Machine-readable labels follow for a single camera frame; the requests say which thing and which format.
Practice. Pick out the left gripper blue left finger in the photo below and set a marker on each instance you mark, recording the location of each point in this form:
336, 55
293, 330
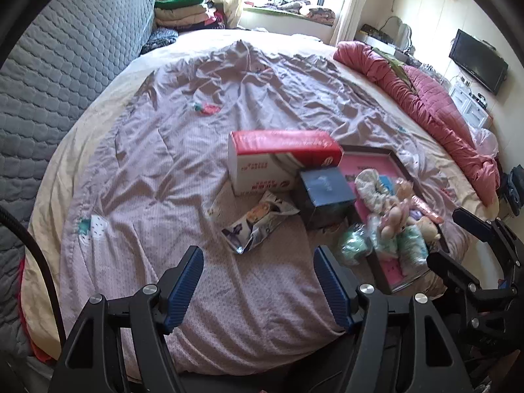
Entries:
182, 283

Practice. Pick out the white drawer cabinet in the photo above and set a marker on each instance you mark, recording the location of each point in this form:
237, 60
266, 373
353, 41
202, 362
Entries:
472, 107

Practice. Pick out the black wall television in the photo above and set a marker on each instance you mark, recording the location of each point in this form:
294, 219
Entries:
479, 61

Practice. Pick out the pink rolled quilt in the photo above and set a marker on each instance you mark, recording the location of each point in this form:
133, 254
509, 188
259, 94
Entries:
428, 104

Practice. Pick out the white frilly fabric item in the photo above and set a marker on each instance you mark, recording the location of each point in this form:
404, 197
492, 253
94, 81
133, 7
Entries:
370, 188

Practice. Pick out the light blue wipes pack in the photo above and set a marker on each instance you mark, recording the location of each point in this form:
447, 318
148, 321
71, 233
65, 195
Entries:
412, 251

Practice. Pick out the dark blue square box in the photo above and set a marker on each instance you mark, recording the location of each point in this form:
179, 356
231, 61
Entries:
323, 197

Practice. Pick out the clothes pile on windowsill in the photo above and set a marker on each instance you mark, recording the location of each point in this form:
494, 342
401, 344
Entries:
300, 8

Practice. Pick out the green item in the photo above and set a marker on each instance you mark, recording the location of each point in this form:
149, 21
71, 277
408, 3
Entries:
354, 245

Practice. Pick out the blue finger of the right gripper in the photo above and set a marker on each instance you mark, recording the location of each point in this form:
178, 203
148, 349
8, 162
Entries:
453, 274
482, 230

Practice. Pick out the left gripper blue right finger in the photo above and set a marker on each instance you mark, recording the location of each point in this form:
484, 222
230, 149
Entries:
337, 299

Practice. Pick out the pink shallow tray box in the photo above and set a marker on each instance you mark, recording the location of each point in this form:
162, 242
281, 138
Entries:
382, 264

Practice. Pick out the grey quilted headboard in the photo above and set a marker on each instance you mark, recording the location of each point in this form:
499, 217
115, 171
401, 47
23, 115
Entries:
64, 60

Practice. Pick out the folded clothes stack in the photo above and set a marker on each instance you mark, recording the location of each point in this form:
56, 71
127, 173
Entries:
189, 15

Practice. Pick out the pink tube package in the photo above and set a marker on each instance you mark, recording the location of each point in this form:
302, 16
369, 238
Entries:
420, 205

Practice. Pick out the mauve dotted bed sheet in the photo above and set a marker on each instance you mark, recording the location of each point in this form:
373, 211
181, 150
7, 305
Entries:
158, 183

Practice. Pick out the blonde doll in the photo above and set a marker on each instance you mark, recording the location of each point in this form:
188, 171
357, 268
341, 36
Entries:
398, 217

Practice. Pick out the red white tissue box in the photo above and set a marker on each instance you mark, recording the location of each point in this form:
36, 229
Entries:
261, 160

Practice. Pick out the cream plush toy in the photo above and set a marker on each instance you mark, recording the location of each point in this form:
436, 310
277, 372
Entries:
428, 229

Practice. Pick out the printed snack packet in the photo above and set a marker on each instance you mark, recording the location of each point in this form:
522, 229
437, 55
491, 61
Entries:
258, 223

